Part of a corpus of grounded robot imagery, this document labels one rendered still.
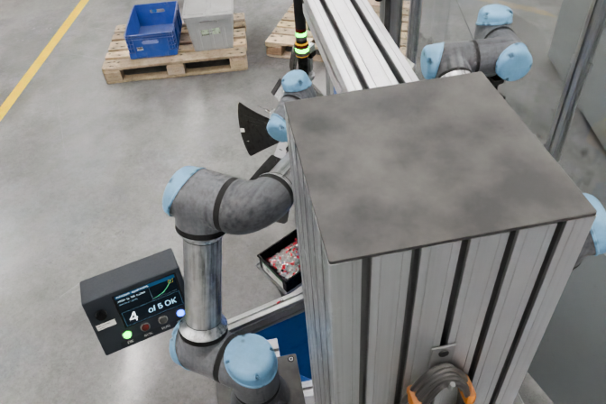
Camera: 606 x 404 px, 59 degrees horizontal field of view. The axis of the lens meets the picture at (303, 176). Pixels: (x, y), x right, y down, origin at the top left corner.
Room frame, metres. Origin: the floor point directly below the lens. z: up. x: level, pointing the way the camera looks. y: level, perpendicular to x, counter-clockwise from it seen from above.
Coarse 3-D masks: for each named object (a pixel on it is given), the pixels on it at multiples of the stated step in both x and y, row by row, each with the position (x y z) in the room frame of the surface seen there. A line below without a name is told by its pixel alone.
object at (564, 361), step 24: (600, 264) 1.08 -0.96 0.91; (576, 288) 1.11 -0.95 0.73; (600, 288) 1.04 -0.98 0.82; (576, 312) 1.07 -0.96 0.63; (600, 312) 1.01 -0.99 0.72; (552, 336) 1.11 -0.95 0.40; (576, 336) 1.04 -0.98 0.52; (600, 336) 0.97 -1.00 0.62; (552, 360) 1.08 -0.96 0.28; (576, 360) 1.00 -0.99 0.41; (600, 360) 0.94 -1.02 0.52; (552, 384) 1.04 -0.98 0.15; (576, 384) 0.96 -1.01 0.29; (600, 384) 0.90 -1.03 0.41
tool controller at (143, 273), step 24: (144, 264) 0.96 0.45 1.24; (168, 264) 0.94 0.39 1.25; (96, 288) 0.89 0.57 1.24; (120, 288) 0.87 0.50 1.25; (144, 288) 0.88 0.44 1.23; (168, 288) 0.90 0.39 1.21; (96, 312) 0.83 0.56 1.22; (120, 312) 0.84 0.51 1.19; (144, 312) 0.86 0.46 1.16; (168, 312) 0.87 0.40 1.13; (96, 336) 0.81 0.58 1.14; (120, 336) 0.82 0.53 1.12; (144, 336) 0.83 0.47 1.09
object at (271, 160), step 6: (270, 156) 1.54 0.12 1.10; (264, 162) 1.53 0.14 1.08; (270, 162) 1.52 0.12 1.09; (276, 162) 1.52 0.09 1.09; (264, 168) 1.52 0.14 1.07; (270, 168) 1.51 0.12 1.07; (258, 174) 1.51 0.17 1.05; (282, 216) 1.38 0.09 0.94; (288, 216) 1.38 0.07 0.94; (282, 222) 1.37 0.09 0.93
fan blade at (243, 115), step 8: (240, 104) 1.84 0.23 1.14; (240, 112) 1.83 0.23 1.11; (248, 112) 1.78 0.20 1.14; (240, 120) 1.82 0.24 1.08; (248, 120) 1.77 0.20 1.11; (256, 120) 1.73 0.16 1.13; (264, 120) 1.70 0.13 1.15; (248, 128) 1.77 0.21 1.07; (256, 128) 1.73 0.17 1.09; (264, 128) 1.70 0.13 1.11; (248, 136) 1.76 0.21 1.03; (256, 136) 1.73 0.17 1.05; (264, 136) 1.70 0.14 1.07; (248, 144) 1.76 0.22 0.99; (256, 144) 1.73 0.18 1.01; (264, 144) 1.71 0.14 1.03; (272, 144) 1.68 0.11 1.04; (248, 152) 1.75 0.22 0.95; (256, 152) 1.73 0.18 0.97
